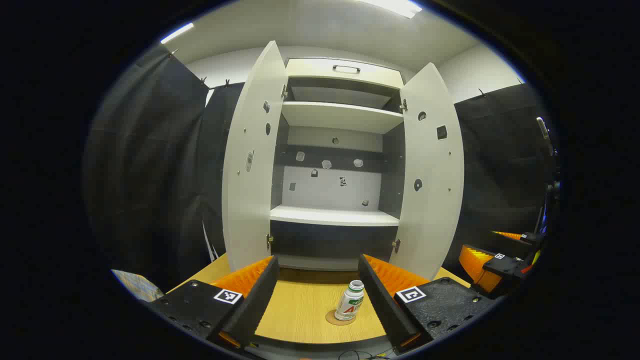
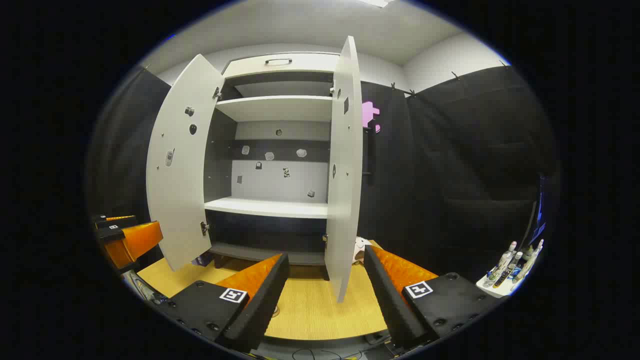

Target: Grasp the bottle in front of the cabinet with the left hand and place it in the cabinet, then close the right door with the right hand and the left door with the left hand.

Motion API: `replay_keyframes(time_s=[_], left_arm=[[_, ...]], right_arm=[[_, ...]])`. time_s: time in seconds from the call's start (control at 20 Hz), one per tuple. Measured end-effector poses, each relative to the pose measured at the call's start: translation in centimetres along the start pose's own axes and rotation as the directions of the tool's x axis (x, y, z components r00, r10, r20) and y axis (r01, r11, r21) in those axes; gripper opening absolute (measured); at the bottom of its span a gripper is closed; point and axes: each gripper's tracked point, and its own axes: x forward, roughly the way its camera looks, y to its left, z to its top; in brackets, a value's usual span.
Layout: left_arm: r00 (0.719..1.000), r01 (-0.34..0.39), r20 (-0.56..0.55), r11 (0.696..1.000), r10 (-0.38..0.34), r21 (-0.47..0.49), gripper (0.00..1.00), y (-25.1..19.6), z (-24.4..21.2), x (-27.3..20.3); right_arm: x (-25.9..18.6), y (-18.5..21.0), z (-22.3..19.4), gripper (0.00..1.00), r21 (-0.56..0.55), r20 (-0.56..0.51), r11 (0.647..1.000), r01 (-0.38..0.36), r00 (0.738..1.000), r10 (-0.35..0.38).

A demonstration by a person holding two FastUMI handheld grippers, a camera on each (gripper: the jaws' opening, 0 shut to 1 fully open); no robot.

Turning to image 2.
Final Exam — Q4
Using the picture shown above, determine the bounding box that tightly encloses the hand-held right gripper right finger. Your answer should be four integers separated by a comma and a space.
363, 245, 501, 351

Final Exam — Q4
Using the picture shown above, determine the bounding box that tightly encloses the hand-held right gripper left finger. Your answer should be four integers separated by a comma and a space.
162, 252, 291, 353

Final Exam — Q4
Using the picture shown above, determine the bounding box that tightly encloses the white cabinet door cat sticker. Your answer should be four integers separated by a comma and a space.
324, 36, 364, 304

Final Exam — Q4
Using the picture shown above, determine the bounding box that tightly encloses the small white pink toy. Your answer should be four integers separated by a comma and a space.
352, 237, 374, 265

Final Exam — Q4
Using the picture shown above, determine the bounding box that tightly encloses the white cabinet door phone sticker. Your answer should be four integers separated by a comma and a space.
146, 54, 226, 272

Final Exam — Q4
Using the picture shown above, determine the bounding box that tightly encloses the thick white cabinet shelf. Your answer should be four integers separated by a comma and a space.
204, 196, 329, 219

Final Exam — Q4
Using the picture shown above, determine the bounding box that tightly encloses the white grey cabinet body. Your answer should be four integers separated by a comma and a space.
202, 51, 364, 281

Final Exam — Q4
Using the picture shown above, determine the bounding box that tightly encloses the dark slim bottle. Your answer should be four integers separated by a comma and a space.
494, 251, 524, 289

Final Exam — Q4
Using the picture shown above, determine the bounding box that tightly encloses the pale bottle white cap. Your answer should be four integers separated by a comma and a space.
512, 239, 545, 284

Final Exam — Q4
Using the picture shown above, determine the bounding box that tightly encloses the thin white cabinet shelf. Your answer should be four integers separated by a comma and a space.
215, 95, 334, 123

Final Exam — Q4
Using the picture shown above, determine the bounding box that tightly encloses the white cabinet drawer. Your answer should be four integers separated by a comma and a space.
222, 52, 342, 79

